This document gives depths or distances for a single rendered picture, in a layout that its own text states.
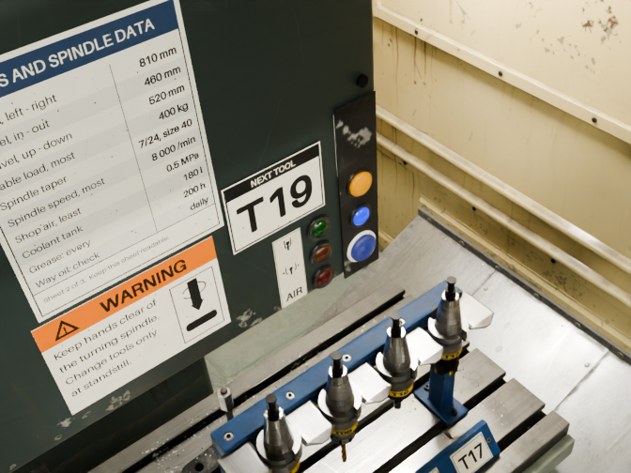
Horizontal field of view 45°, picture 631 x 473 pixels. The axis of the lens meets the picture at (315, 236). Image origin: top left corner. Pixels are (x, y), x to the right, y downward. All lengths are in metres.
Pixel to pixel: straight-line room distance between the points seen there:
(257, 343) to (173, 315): 1.41
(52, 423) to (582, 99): 1.09
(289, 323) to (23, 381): 1.52
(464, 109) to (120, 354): 1.19
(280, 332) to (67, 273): 1.53
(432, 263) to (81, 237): 1.42
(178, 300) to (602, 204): 1.05
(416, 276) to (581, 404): 0.50
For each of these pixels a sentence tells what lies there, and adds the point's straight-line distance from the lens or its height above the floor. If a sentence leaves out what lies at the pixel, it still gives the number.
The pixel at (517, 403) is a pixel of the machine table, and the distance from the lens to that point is 1.55.
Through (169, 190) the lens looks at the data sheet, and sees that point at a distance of 0.57.
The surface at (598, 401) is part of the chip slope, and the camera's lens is 1.70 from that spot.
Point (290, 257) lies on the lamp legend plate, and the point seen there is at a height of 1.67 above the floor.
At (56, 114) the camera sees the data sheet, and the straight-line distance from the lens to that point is 0.51.
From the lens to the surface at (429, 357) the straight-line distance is 1.19.
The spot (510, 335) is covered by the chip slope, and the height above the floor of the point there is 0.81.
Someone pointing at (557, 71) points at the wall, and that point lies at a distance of 1.47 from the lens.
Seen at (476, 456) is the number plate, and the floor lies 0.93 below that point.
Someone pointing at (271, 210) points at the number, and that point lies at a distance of 0.64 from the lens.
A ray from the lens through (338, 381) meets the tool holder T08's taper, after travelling 1.08.
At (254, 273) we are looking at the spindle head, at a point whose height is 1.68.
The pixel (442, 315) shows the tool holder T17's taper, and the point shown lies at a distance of 1.19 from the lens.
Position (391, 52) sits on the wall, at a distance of 1.81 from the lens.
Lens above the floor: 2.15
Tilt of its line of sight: 42 degrees down
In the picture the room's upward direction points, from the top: 5 degrees counter-clockwise
